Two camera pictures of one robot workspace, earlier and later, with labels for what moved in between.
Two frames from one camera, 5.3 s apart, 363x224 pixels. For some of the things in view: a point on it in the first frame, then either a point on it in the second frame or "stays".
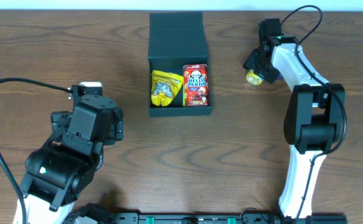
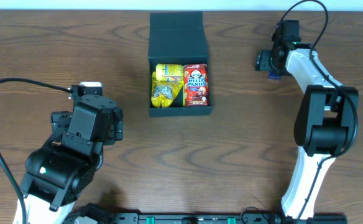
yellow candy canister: x=253 y=78 -> x=169 y=72
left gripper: x=57 y=118 stays
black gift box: x=176 y=39 stays
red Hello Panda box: x=196 y=85 stays
